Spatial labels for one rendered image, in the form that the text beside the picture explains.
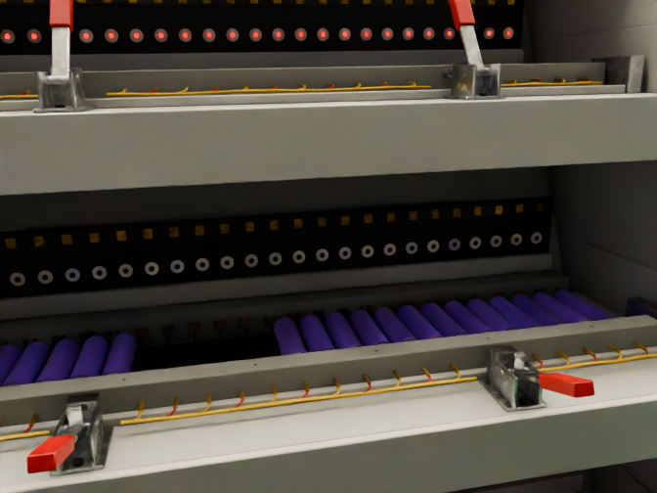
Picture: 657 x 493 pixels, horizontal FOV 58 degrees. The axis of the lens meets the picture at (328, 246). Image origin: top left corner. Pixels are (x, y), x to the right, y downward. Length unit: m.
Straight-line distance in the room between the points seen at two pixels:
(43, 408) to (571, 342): 0.35
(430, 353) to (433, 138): 0.14
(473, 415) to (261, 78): 0.27
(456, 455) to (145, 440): 0.19
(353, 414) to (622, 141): 0.26
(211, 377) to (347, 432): 0.09
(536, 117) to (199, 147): 0.22
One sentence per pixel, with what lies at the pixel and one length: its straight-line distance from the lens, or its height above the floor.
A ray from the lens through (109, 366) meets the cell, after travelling 0.43.
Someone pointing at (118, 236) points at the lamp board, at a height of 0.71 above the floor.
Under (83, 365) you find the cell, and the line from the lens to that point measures 0.44.
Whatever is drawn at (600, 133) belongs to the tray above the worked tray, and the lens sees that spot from 0.46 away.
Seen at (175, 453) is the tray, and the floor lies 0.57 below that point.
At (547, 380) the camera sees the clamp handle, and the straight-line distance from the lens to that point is 0.37.
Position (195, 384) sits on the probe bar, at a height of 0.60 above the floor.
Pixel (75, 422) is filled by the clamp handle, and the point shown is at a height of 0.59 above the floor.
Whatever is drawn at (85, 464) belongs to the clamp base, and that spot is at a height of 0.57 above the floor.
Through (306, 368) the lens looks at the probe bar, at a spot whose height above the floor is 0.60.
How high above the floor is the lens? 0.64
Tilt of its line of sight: 6 degrees up
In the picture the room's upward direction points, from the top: 6 degrees counter-clockwise
